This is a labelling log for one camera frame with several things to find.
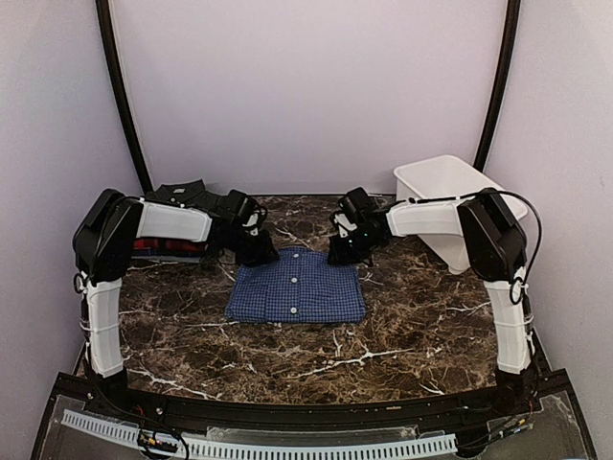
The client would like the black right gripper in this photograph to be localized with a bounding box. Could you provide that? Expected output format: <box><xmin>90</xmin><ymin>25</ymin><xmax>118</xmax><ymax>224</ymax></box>
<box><xmin>329</xmin><ymin>227</ymin><xmax>380</xmax><ymax>265</ymax></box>

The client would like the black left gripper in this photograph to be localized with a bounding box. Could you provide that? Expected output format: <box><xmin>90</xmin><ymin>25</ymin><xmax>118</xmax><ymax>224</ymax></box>
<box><xmin>220</xmin><ymin>226</ymin><xmax>279</xmax><ymax>266</ymax></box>

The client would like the black striped shirt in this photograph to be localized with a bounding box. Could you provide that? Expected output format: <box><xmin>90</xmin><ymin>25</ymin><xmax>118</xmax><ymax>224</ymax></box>
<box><xmin>145</xmin><ymin>179</ymin><xmax>222</xmax><ymax>211</ymax></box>

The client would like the blue checked long sleeve shirt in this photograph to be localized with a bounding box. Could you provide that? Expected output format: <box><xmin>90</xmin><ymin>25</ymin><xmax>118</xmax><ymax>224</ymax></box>
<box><xmin>225</xmin><ymin>246</ymin><xmax>366</xmax><ymax>324</ymax></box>

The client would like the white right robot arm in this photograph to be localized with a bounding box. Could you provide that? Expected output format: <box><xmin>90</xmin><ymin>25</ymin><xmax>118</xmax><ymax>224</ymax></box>
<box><xmin>328</xmin><ymin>188</ymin><xmax>535</xmax><ymax>376</ymax></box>

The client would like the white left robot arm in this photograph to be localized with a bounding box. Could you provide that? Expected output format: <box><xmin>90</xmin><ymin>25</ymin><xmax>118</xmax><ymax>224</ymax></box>
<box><xmin>73</xmin><ymin>181</ymin><xmax>279</xmax><ymax>379</ymax></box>

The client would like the white plastic basket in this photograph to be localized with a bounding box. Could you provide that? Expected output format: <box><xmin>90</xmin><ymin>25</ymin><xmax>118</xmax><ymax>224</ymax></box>
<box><xmin>387</xmin><ymin>155</ymin><xmax>504</xmax><ymax>274</ymax></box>

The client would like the red plaid folded shirt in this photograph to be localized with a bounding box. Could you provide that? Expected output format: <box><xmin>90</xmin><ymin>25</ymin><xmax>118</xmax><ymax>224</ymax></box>
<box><xmin>133</xmin><ymin>238</ymin><xmax>208</xmax><ymax>257</ymax></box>

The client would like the white slotted cable duct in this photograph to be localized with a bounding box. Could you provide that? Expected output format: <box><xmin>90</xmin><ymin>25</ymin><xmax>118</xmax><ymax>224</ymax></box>
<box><xmin>61</xmin><ymin>409</ymin><xmax>457</xmax><ymax>459</ymax></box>

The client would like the black front table rail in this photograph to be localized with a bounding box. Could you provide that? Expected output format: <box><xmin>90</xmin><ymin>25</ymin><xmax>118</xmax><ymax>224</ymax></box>
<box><xmin>52</xmin><ymin>373</ymin><xmax>571</xmax><ymax>435</ymax></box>

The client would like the black left frame post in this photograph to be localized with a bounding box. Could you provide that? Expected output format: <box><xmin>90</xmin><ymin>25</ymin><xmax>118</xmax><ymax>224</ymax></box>
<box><xmin>95</xmin><ymin>0</ymin><xmax>153</xmax><ymax>193</ymax></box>

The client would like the black frame post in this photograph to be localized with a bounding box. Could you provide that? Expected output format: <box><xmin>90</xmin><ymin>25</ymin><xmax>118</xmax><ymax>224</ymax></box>
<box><xmin>95</xmin><ymin>0</ymin><xmax>153</xmax><ymax>193</ymax></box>
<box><xmin>472</xmin><ymin>0</ymin><xmax>521</xmax><ymax>173</ymax></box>

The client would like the black right frame post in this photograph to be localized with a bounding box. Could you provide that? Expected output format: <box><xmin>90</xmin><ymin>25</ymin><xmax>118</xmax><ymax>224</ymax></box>
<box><xmin>472</xmin><ymin>0</ymin><xmax>521</xmax><ymax>173</ymax></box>

